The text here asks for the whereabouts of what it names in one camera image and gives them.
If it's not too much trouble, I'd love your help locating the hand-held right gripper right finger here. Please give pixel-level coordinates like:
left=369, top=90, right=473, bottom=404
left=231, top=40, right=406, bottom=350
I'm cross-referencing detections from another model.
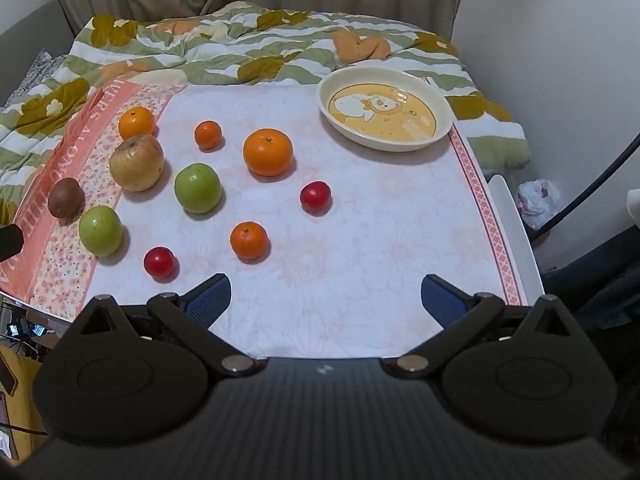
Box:
left=382, top=274, right=583, bottom=378

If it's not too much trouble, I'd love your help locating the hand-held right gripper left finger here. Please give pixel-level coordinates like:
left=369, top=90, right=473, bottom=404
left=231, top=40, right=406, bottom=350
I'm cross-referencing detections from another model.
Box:
left=65, top=273, right=262, bottom=378

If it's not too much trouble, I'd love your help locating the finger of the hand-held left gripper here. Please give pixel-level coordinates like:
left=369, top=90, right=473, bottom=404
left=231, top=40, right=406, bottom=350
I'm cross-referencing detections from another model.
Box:
left=0, top=224, right=24, bottom=262

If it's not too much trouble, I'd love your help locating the red cherry tomato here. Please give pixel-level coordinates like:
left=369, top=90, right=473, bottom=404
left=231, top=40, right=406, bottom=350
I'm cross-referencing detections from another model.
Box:
left=300, top=181, right=332, bottom=214
left=143, top=246, right=177, bottom=278

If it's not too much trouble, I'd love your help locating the small orange tangerine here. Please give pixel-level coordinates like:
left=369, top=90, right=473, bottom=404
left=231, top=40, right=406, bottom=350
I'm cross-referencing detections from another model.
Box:
left=194, top=120, right=223, bottom=150
left=230, top=221, right=269, bottom=261

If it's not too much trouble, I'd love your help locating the brown kiwi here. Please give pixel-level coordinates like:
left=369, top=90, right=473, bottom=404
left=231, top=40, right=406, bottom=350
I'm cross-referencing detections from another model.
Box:
left=48, top=177, right=85, bottom=219

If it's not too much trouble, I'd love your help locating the green apple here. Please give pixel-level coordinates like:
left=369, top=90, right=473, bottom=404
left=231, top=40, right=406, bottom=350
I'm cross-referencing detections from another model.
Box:
left=78, top=205, right=124, bottom=257
left=174, top=163, right=222, bottom=214

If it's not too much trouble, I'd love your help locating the yellow red apple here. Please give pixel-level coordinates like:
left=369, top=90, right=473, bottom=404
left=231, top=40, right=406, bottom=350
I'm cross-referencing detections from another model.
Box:
left=109, top=134, right=165, bottom=192

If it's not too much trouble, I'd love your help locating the cream cartoon print plate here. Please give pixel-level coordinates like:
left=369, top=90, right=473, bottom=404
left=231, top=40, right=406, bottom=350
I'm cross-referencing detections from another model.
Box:
left=316, top=67, right=454, bottom=152

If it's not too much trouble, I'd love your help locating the white table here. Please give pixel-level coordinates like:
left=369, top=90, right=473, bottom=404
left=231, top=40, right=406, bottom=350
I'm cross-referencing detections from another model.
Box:
left=487, top=175, right=546, bottom=306

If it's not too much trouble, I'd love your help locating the white plastic bag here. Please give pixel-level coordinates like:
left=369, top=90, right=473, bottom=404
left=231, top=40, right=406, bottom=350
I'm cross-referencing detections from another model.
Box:
left=517, top=178, right=563, bottom=231

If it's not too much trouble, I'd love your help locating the large orange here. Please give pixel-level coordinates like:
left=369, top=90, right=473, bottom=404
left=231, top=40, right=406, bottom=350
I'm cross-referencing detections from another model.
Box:
left=243, top=128, right=294, bottom=177

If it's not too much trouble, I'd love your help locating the grey patterned cloth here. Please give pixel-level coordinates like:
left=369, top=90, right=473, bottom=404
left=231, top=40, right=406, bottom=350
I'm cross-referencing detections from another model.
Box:
left=5, top=49, right=67, bottom=107

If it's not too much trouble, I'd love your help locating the medium orange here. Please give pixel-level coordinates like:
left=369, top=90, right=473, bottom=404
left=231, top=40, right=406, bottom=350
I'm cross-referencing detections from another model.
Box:
left=118, top=106, right=156, bottom=140

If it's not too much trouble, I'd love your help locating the green striped floral quilt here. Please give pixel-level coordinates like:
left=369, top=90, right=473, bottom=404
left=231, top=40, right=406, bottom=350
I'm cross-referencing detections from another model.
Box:
left=0, top=0, right=531, bottom=226

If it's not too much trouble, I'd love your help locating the black cable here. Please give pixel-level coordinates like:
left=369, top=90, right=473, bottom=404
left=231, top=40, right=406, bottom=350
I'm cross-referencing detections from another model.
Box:
left=530, top=132, right=640, bottom=236

